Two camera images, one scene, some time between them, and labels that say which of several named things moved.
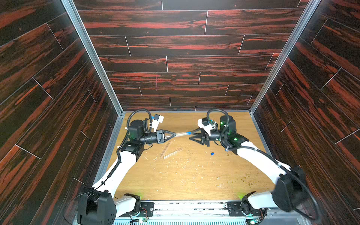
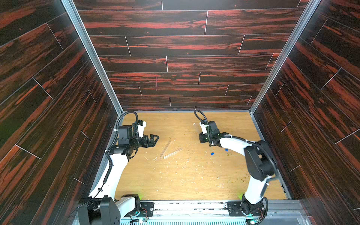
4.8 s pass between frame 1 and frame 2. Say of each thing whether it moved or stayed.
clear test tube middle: stayed
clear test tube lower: stayed
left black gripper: moved
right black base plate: stayed
